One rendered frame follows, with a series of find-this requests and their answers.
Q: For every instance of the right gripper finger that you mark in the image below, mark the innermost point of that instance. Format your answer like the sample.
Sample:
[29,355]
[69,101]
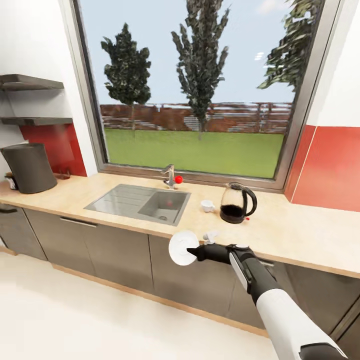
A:
[192,251]

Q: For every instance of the saucer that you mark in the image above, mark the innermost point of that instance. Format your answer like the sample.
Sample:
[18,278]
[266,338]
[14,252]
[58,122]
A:
[178,245]

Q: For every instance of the bottle of coffee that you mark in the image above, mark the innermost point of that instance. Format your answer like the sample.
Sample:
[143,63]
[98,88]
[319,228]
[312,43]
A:
[12,182]

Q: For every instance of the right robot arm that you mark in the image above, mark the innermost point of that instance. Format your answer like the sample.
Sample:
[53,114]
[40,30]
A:
[293,334]

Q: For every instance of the electric kettle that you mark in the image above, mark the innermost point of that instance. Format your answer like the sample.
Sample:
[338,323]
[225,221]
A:
[235,203]

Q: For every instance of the coffee maker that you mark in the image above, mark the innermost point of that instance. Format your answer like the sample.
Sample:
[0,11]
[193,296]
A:
[30,166]

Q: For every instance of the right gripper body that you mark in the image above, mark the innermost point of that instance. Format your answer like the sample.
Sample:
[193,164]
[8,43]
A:
[207,251]

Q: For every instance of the coffee cup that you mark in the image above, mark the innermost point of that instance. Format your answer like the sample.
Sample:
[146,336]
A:
[207,205]

